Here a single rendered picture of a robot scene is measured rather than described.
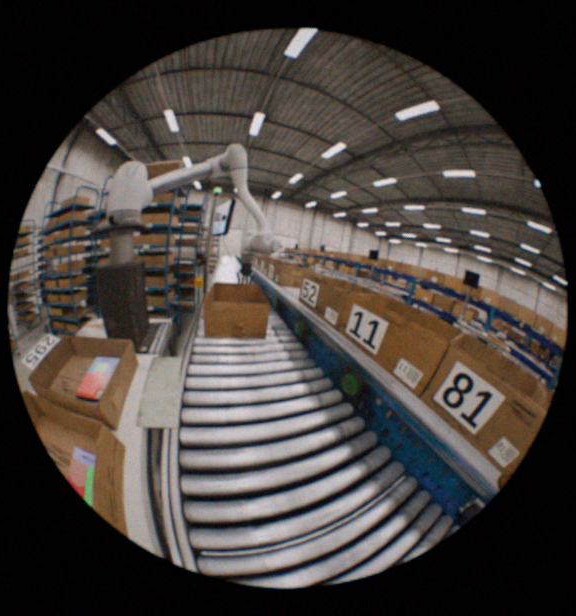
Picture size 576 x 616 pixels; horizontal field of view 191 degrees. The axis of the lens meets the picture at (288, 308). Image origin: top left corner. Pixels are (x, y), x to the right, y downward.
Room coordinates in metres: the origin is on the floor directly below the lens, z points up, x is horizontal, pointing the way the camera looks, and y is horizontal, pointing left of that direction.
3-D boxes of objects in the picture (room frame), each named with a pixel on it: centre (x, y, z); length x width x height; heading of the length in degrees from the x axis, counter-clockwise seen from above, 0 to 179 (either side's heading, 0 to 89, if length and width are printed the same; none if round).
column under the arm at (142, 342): (0.41, 0.67, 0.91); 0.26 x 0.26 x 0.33; 29
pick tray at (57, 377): (0.08, 0.58, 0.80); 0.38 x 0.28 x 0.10; 117
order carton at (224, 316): (0.82, 0.28, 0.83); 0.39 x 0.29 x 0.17; 20
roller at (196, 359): (0.54, 0.11, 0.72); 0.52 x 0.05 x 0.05; 114
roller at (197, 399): (0.36, 0.03, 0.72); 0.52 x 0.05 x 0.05; 114
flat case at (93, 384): (0.13, 0.51, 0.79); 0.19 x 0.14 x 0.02; 30
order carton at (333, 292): (0.82, -0.26, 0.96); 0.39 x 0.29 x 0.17; 24
